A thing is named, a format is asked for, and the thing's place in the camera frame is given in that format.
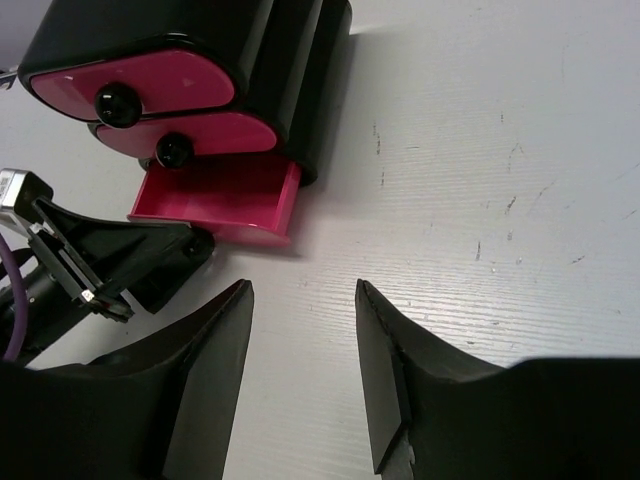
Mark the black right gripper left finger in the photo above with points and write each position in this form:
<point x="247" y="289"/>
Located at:
<point x="114" y="417"/>

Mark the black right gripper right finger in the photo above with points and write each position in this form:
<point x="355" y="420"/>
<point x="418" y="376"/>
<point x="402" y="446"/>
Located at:
<point x="436" y="412"/>

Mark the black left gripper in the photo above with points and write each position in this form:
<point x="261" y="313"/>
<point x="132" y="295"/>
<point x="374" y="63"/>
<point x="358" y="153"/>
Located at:
<point x="90" y="259"/>

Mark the pink drawer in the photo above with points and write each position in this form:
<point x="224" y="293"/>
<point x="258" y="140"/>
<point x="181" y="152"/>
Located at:
<point x="165" y="81"/>
<point x="245" y="199"/>
<point x="175" y="141"/>

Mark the pink bottom drawer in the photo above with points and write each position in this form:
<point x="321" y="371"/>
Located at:
<point x="245" y="199"/>

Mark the pink top drawer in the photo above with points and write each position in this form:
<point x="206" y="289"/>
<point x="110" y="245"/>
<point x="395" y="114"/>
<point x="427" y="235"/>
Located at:
<point x="165" y="81"/>

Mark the black drawer cabinet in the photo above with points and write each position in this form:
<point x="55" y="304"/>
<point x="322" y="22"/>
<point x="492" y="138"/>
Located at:
<point x="279" y="55"/>

